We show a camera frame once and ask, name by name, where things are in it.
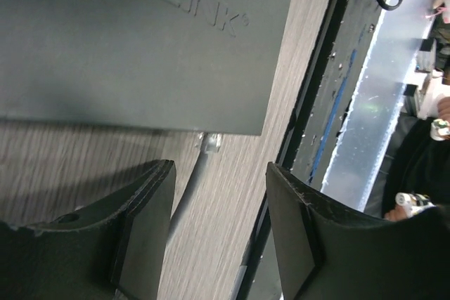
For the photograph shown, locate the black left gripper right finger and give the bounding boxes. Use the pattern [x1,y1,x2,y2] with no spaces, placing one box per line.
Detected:
[266,163,449,299]

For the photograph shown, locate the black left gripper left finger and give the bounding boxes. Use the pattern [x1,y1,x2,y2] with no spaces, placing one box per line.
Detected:
[1,160,176,299]

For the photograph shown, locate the operator hand in background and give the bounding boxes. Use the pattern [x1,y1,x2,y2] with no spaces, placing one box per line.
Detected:
[383,96,450,222]

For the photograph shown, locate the grey ethernet cable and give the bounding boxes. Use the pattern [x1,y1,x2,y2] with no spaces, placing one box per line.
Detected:
[167,131,224,244]

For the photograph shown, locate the aluminium front rail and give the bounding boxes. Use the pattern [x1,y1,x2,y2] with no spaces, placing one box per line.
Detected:
[321,7,432,211]

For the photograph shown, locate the black network switch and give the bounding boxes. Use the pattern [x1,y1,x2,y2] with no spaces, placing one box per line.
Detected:
[1,0,291,135]

